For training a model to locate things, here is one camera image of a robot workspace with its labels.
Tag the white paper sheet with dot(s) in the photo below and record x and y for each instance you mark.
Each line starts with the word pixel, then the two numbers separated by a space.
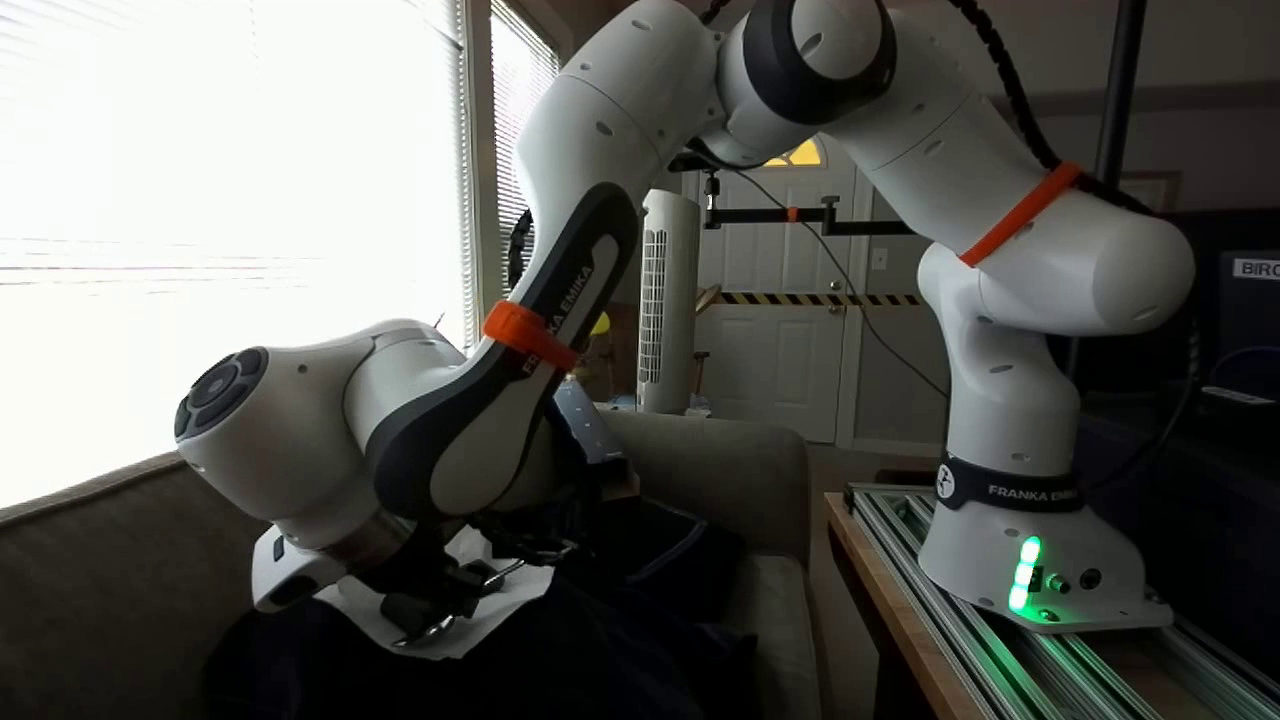
pixel 516 584

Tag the black camera stand bar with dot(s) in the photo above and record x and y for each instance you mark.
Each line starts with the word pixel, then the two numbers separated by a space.
pixel 812 217

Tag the dark blue cushion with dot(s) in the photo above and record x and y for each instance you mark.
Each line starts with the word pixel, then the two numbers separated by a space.
pixel 596 447

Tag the wooden table with rails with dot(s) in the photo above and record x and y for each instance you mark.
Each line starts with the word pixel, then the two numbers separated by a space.
pixel 948 662

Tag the dark blanket on couch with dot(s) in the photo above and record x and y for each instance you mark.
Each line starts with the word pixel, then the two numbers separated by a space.
pixel 629 631

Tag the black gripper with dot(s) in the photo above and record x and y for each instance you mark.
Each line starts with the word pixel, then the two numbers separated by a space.
pixel 421 588

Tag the white front door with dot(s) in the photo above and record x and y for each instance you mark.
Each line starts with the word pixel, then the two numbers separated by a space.
pixel 778 320

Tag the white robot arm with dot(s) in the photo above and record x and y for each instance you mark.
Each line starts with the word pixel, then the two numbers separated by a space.
pixel 356 455

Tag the grey fabric couch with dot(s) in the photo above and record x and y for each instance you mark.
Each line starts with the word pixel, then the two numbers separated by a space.
pixel 116 588

